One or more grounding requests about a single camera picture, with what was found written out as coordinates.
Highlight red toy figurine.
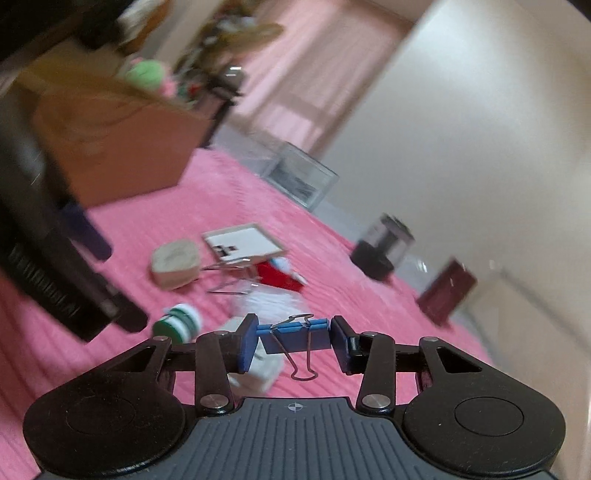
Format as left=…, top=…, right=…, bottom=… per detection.
left=256, top=257, right=308, bottom=291

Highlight blue binder clip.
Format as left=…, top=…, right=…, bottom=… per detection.
left=256, top=314, right=333, bottom=381

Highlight pink blanket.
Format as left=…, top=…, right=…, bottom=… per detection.
left=0, top=148, right=494, bottom=480

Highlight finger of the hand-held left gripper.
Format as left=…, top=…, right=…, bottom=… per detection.
left=92, top=274, right=149, bottom=334
left=62, top=200, right=114, bottom=262

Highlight brown cardboard box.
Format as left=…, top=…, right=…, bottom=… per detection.
left=14, top=60, right=214, bottom=209

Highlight dark glass jar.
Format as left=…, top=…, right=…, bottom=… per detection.
left=349, top=213, right=415, bottom=281

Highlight green and white bottle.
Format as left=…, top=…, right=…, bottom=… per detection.
left=152, top=303, right=203, bottom=345

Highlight green plush toy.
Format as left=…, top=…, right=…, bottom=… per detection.
left=117, top=58, right=179, bottom=99

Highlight silver metal wire clip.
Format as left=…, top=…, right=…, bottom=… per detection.
left=201, top=261, right=260, bottom=295

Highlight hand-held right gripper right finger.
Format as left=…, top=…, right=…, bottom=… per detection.
left=330, top=315, right=483, bottom=415

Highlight tan standing fan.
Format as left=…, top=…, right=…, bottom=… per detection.
left=203, top=21, right=285, bottom=61

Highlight small white box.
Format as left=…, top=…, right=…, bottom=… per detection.
left=217, top=318, right=285, bottom=396

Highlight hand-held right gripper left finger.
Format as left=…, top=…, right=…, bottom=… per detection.
left=99, top=314, right=259, bottom=415

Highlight white flat box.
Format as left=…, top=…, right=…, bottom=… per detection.
left=202, top=223, right=290, bottom=267

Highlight glass sand picture frame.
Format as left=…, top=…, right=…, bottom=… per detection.
left=261, top=141, right=340, bottom=212

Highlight pink curtain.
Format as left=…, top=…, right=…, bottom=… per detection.
left=240, top=0, right=413, bottom=155

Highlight maroon flask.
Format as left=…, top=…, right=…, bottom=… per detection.
left=417, top=257, right=478, bottom=325

